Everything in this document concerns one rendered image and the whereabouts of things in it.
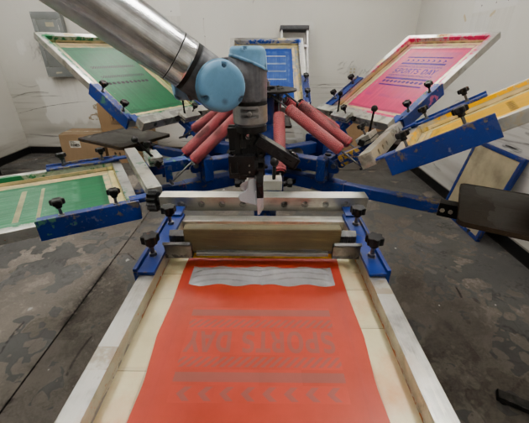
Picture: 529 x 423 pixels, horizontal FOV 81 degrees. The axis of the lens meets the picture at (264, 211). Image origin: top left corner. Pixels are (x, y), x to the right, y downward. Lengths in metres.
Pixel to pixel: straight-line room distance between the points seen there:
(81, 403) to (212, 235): 0.43
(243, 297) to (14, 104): 5.69
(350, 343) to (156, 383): 0.36
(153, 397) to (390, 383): 0.40
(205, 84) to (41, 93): 5.45
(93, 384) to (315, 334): 0.40
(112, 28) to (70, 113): 5.25
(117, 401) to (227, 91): 0.52
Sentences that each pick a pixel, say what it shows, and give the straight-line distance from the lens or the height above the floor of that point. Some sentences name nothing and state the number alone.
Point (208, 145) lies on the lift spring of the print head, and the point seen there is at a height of 1.10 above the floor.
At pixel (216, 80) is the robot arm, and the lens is 0.49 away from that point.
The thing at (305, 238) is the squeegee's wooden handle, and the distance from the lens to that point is 0.81.
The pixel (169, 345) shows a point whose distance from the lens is 0.68.
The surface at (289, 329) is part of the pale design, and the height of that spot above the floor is 0.96.
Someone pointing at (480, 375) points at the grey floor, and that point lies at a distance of 2.09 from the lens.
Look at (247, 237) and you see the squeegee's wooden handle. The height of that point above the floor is 1.04.
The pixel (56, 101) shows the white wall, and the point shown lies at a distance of 5.80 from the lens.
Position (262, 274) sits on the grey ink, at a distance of 0.80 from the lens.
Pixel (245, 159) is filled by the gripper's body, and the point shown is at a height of 1.25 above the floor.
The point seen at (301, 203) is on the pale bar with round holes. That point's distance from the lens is 1.05.
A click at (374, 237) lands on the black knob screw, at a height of 1.06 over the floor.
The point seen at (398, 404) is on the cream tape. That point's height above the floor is 0.96.
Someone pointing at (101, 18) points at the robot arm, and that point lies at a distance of 0.50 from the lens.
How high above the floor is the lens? 1.46
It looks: 27 degrees down
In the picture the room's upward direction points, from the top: straight up
